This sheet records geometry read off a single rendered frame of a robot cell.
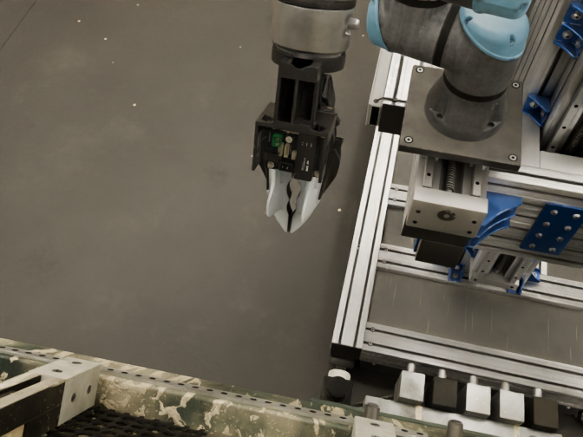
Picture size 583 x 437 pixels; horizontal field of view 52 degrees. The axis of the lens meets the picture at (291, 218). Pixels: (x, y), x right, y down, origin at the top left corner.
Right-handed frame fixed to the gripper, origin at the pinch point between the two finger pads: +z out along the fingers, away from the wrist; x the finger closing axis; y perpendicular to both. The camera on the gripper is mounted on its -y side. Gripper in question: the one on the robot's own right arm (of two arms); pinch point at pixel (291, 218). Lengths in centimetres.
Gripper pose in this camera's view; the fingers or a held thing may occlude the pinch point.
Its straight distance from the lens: 68.9
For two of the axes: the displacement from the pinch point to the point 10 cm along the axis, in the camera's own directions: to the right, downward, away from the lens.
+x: 9.7, 1.9, -1.3
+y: -2.1, 4.7, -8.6
